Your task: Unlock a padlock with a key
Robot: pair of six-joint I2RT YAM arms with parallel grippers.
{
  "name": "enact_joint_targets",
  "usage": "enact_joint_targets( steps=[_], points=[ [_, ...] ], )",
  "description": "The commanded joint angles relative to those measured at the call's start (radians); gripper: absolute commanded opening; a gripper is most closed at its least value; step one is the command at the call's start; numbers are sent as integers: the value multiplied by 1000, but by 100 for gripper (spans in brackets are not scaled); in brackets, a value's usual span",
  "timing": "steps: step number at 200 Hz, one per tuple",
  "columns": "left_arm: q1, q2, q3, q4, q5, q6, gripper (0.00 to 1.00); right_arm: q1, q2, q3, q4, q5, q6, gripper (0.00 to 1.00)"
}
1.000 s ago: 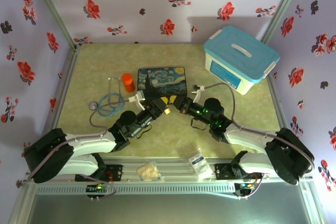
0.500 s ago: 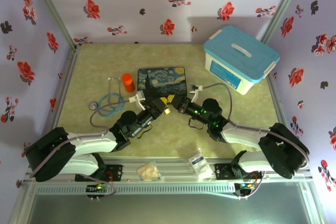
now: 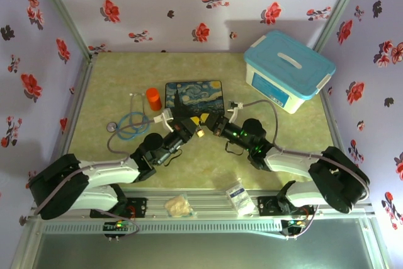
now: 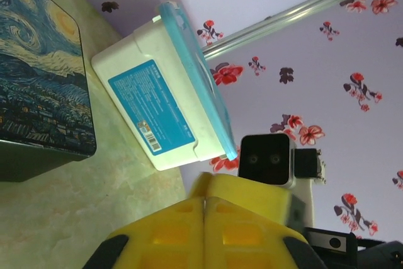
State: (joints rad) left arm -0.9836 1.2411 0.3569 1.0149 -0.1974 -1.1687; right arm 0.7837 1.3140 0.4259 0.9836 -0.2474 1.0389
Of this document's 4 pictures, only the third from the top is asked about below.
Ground starry night tin box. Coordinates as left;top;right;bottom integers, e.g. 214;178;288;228
165;80;226;119

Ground blue stethoscope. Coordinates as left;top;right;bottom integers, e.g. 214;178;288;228
106;92;151;140

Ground orange cylinder container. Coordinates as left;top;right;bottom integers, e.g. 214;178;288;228
145;87;163;112

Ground white blue packet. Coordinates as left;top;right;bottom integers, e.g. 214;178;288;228
225;178;256;218

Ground clear bag beige contents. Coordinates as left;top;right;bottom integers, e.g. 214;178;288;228
164;193;198;219

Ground white storage box blue lid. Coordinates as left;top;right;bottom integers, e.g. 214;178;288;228
243;29;337;115

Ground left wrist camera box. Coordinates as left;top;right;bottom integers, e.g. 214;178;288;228
159;108;175;133

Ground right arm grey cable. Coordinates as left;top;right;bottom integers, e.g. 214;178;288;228
242;99;372;240

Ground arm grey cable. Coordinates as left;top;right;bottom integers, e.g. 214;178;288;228
33;117;164;238
242;99;372;240

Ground left arm grey cable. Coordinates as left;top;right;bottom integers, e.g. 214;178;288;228
33;117;164;238

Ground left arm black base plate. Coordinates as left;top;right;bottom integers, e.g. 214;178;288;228
90;197;148;219

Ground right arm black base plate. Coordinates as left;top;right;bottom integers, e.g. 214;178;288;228
257;195;315;216

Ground aluminium frame rail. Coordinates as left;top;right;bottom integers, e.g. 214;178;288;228
30;186;375;221

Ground slotted grey cable duct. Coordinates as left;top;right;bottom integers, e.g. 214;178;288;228
43;220;284;234

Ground aluminium frame post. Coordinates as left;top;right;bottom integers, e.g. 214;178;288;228
314;0;370;54
31;0;97;60

